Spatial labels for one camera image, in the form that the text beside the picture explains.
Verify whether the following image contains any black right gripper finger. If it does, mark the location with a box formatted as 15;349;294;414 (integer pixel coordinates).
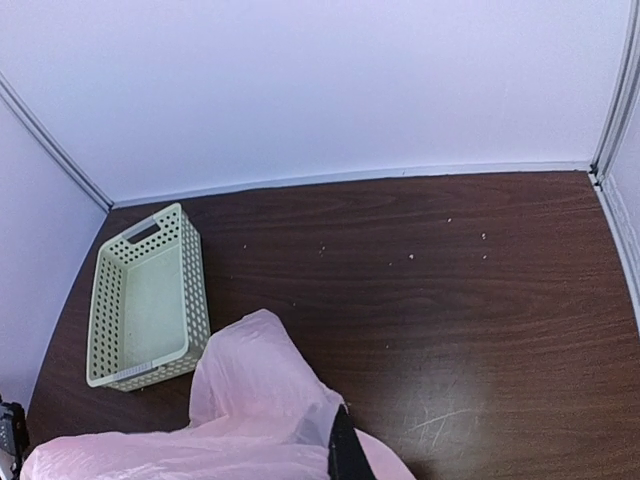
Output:
328;405;375;480

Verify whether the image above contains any pink plastic bag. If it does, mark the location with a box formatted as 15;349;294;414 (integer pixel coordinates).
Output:
21;309;414;479

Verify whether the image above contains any green perforated plastic basket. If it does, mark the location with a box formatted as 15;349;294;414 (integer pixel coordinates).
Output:
86;203;211;392

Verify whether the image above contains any left aluminium frame post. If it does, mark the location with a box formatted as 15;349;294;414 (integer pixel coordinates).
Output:
1;74;114;213

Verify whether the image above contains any aluminium frame post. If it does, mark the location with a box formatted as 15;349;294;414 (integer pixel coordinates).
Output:
1;74;114;213
589;0;639;316

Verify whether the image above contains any right aluminium frame post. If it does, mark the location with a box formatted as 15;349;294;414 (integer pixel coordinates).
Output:
589;0;639;316

